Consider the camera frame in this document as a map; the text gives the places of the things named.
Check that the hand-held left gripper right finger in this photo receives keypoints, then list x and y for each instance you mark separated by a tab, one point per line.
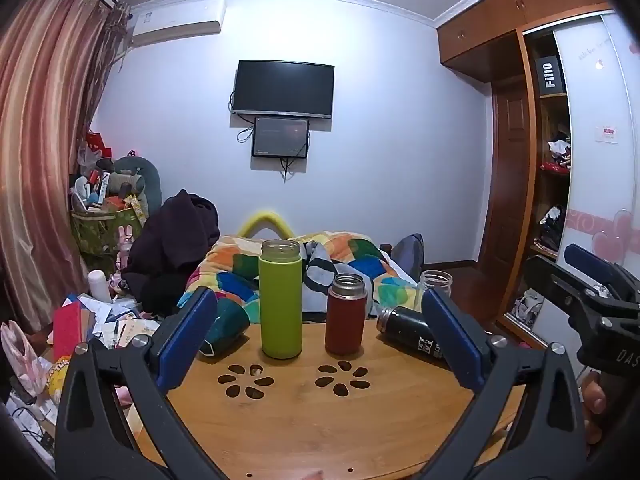
450	340

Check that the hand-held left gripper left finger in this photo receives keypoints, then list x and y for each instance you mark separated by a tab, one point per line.
185	340

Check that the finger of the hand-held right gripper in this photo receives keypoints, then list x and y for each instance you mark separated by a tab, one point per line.
587	258
555	282

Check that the dark green cup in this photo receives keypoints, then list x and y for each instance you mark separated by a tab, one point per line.
227	325

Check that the clear glass cup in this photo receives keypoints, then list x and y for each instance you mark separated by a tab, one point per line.
435	285

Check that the tall lime green cup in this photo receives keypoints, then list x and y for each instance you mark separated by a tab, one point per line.
280	305

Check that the red thermos cup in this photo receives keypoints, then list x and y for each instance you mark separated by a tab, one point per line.
345	322

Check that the person's right hand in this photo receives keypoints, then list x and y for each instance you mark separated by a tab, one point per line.
593	397

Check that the black printed bottle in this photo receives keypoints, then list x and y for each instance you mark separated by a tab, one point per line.
405	327

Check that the pile of papers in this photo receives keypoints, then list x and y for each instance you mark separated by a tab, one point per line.
120	322

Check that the colourful patchwork quilt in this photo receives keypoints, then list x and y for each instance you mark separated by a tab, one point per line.
230	270

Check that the grey blue backpack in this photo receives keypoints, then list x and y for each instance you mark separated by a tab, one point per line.
410	255

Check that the dark clothing pile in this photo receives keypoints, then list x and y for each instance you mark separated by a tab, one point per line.
170	245

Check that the white plastic bottle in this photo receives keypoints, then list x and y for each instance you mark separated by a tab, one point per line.
100	287

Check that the white sliding wardrobe door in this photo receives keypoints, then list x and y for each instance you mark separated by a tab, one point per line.
595	150

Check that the pink rabbit toy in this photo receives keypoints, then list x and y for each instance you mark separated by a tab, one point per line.
125	247

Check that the brown wooden door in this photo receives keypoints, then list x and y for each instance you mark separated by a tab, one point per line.
507	170

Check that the green storage bag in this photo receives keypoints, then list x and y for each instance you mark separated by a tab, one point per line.
97	237

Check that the yellow foam arch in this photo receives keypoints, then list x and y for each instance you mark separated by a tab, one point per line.
264	220

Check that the pink white bag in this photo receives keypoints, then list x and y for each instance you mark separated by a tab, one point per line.
22	360

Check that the grey plush pillow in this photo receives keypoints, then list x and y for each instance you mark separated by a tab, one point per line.
147	172

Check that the black box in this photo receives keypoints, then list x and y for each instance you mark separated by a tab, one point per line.
549	75

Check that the red gift bag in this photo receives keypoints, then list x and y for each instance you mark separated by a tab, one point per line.
97	145

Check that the striped pink curtain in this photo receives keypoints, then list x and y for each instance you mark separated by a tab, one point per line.
40	160

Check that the wooden wardrobe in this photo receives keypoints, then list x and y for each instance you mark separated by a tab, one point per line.
500	15

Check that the white air conditioner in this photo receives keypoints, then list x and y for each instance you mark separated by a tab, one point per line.
175	22

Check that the small wall-mounted monitor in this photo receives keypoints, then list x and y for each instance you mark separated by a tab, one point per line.
280	136

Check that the wall-mounted black television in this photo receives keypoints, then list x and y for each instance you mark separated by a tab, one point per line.
282	87

